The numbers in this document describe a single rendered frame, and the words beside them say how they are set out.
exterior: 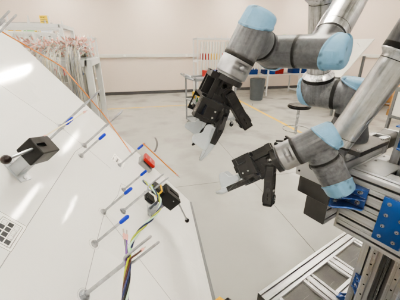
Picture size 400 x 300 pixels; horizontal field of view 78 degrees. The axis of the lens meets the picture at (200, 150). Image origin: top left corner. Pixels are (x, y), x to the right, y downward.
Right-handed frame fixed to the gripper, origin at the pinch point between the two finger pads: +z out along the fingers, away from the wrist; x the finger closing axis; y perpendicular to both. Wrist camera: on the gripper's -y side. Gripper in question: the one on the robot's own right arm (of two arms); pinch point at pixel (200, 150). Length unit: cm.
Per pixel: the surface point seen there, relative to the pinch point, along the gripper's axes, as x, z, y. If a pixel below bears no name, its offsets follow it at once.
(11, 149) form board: 10.3, 7.6, 38.2
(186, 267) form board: 13.1, 28.3, -6.3
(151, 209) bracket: 1.0, 21.5, 5.2
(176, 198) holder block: 1.9, 15.3, 0.4
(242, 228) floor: -90, 92, -117
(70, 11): -828, 42, 173
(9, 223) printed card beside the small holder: 25.1, 10.0, 32.8
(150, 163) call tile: -22.9, 19.9, 4.0
